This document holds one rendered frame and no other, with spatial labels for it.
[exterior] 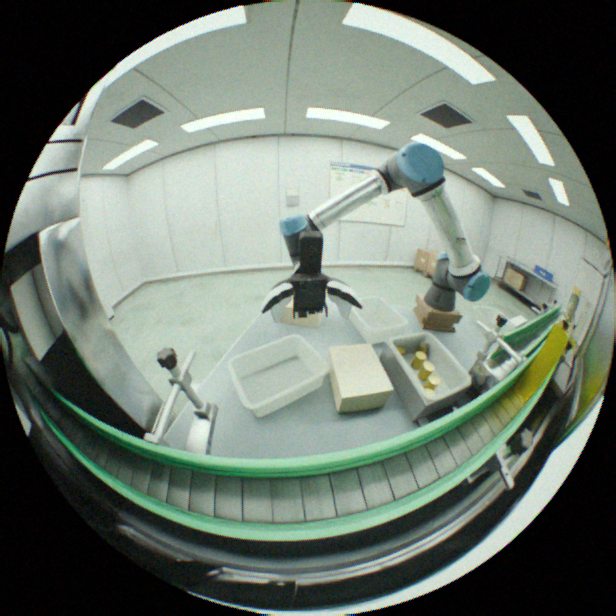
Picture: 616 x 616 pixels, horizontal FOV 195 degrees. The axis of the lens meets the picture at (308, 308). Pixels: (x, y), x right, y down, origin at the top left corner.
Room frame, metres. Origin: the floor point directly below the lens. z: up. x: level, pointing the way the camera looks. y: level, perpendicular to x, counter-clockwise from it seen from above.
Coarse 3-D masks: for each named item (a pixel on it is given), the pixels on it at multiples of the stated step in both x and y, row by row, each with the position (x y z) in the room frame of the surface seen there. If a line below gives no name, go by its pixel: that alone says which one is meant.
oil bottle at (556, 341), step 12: (564, 324) 0.07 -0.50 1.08; (552, 336) 0.08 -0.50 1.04; (564, 336) 0.05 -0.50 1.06; (552, 348) 0.07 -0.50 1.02; (540, 360) 0.08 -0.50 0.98; (552, 360) 0.05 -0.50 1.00; (528, 372) 0.09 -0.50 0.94; (540, 372) 0.06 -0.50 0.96; (516, 384) 0.09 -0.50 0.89; (528, 384) 0.07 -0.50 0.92; (528, 396) 0.04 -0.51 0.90
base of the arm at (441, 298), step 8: (432, 280) 0.62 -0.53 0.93; (432, 288) 0.59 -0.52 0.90; (440, 288) 0.56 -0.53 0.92; (448, 288) 0.54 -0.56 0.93; (424, 296) 0.62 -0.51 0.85; (432, 296) 0.57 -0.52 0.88; (440, 296) 0.55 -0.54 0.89; (448, 296) 0.53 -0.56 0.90; (432, 304) 0.56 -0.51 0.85; (440, 304) 0.53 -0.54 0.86; (448, 304) 0.52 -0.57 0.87
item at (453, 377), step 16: (400, 336) 0.37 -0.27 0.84; (416, 336) 0.37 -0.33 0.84; (432, 336) 0.36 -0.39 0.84; (432, 352) 0.33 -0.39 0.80; (448, 352) 0.29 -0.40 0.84; (448, 368) 0.26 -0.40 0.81; (416, 384) 0.20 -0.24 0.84; (448, 384) 0.22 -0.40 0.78; (464, 384) 0.17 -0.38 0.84; (432, 400) 0.16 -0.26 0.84
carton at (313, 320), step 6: (288, 306) 0.58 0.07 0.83; (288, 312) 0.57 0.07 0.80; (282, 318) 0.58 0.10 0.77; (288, 318) 0.57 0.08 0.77; (300, 318) 0.56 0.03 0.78; (306, 318) 0.56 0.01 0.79; (312, 318) 0.55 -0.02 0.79; (318, 318) 0.54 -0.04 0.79; (294, 324) 0.57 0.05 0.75; (300, 324) 0.56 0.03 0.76; (306, 324) 0.56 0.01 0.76; (312, 324) 0.55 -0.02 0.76; (318, 324) 0.55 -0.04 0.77
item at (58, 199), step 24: (96, 96) 0.17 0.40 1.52; (72, 120) 0.13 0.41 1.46; (48, 144) 0.07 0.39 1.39; (72, 144) 0.14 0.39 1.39; (48, 168) 0.09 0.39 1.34; (72, 168) 0.15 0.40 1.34; (24, 192) 0.04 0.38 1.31; (48, 192) 0.10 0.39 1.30; (72, 192) 0.16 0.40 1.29; (24, 216) 0.04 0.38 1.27; (48, 216) 0.10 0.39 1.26; (72, 216) 0.16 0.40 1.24; (24, 240) 0.04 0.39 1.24; (0, 288) -0.06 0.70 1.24
